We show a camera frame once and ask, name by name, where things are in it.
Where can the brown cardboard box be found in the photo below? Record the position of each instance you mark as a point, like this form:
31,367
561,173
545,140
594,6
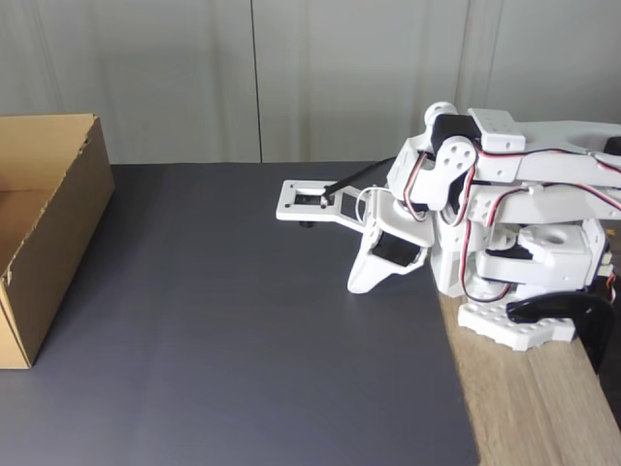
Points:
63,242

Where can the dark grey table mat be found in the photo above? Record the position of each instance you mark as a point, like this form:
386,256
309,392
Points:
218,315

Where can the black table clamp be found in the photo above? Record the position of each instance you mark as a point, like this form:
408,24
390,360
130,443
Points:
597,335

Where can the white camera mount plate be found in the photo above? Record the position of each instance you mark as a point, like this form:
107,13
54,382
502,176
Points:
286,206

